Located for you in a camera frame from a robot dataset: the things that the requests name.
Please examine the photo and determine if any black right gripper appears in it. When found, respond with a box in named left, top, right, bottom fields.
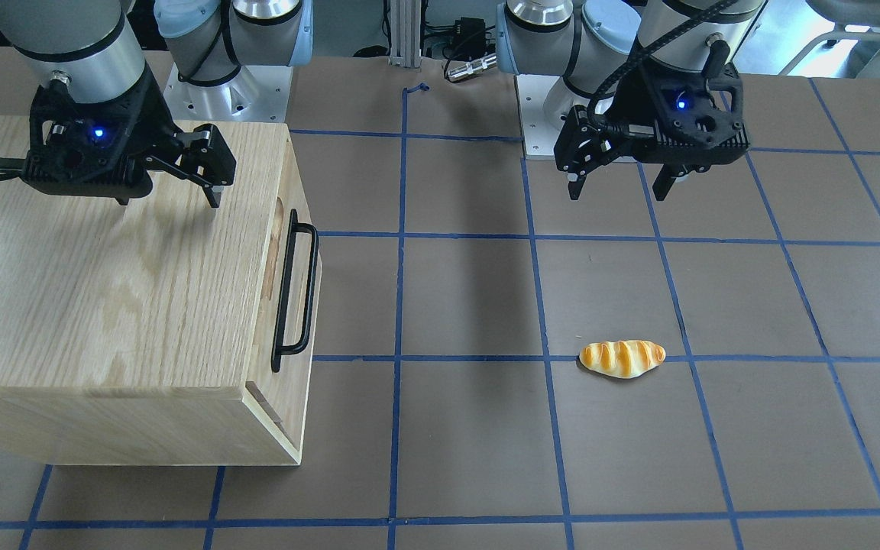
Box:
left=20, top=74, right=237, bottom=209

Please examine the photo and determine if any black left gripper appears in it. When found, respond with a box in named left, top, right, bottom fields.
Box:
left=553, top=60, right=751, bottom=202

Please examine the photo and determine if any black metal drawer handle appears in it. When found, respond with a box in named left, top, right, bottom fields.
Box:
left=270, top=209, right=319, bottom=374

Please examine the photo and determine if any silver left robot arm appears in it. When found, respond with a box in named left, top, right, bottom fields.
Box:
left=495, top=1, right=764, bottom=201

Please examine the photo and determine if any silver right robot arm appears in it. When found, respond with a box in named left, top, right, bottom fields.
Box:
left=0, top=1, right=313, bottom=209

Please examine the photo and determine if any light wooden drawer cabinet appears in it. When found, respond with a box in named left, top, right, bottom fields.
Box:
left=0, top=122, right=291, bottom=466

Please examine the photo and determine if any yellow toy bread roll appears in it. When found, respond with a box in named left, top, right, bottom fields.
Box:
left=577, top=340, right=667, bottom=380

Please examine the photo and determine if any brown paper table mat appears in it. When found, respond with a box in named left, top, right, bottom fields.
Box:
left=0, top=58, right=880, bottom=549

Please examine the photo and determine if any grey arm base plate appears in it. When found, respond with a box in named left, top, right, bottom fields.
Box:
left=163, top=66, right=294, bottom=123
left=516, top=74, right=589, bottom=160

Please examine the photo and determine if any aluminium frame post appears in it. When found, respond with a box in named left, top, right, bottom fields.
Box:
left=387, top=0, right=425, bottom=71

